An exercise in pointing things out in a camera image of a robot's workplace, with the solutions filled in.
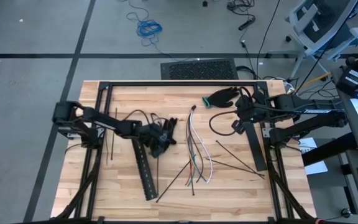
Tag black cable tangle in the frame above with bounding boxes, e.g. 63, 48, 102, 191
286, 74, 343, 103

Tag grey office chair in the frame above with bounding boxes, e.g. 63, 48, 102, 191
267, 0, 358, 80

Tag green wire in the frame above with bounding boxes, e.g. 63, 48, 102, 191
187, 110, 198, 185

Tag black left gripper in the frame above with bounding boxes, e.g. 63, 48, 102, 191
140, 121, 177, 147

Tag white paper sheet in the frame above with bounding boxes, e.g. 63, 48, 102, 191
297, 136, 329, 176

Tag black plug cable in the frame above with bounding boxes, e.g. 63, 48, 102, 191
236, 39, 258, 80

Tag black arm base cable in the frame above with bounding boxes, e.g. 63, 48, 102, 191
64, 142, 85, 155

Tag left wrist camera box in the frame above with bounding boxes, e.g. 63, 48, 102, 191
150, 142, 171, 158

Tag black perforated panel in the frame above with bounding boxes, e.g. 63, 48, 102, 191
160, 58, 239, 81

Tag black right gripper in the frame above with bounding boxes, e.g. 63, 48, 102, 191
235, 90, 265, 124

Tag black power strip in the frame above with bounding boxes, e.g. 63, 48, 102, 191
238, 17, 256, 31

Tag long thin black cable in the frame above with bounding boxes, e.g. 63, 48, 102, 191
255, 0, 282, 80
293, 0, 358, 93

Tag blue floor cable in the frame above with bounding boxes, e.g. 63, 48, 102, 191
118, 0, 186, 62

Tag black slotted cable raceway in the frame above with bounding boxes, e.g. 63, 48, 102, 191
131, 138, 159, 202

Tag black raceway cover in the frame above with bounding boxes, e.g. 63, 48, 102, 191
244, 120, 269, 172

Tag black cable bundle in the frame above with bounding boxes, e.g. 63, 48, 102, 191
227, 0, 256, 16

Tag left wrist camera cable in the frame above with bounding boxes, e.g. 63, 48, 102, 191
123, 108, 151, 127

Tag yellow cable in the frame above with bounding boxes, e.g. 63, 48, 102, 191
292, 72, 333, 95

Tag bundle of coloured wires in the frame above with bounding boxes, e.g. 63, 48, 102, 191
190, 110, 214, 185

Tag black desk crossbar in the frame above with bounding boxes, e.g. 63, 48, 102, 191
301, 132, 358, 168

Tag black labelled device box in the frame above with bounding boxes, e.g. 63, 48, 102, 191
335, 65, 358, 96

